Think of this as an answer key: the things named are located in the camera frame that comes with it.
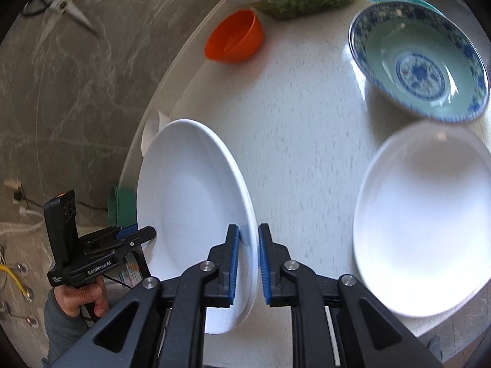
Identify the blue patterned bowl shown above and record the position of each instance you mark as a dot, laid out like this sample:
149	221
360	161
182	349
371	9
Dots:
422	69

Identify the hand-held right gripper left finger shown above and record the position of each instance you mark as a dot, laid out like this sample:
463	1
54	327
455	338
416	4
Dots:
234	261

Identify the metal wall valve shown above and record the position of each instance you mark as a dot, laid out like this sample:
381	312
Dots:
27	294
19	269
27	320

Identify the small white bowl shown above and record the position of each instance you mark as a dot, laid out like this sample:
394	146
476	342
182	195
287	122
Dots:
150	134

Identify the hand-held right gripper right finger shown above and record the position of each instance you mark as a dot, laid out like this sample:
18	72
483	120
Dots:
264	264

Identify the person's left hand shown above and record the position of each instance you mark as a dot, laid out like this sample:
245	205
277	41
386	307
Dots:
75	297

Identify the person's left forearm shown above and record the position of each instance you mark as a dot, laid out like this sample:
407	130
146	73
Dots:
63	329

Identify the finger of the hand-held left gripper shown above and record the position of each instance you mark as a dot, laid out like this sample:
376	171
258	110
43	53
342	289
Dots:
140	237
124	231

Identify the green bowl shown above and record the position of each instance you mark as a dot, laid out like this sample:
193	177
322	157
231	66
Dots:
122	207

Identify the white plate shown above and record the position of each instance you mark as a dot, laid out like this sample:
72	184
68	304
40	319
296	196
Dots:
414	218
184	199

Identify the orange bowl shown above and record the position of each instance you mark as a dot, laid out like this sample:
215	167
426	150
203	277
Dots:
234	38

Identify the labelled container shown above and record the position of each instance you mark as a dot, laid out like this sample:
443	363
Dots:
130	274

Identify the wall socket with plugs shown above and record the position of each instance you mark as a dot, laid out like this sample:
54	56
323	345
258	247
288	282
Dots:
17	195

